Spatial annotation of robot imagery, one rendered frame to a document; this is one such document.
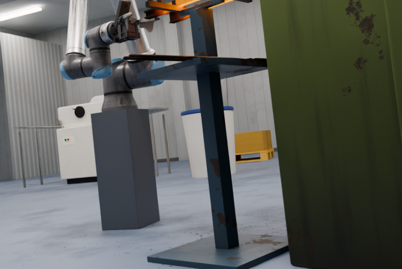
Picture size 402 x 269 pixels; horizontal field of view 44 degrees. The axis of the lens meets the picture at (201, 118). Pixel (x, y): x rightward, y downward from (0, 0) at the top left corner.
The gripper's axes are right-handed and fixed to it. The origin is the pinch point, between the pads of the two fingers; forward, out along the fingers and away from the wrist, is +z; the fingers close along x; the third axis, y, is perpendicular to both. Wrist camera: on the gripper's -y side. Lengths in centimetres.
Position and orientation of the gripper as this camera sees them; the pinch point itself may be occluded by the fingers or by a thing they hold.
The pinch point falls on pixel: (146, 14)
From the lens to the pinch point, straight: 200.2
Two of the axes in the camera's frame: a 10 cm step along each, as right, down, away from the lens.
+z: 7.5, -1.1, -6.6
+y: 1.1, 9.9, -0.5
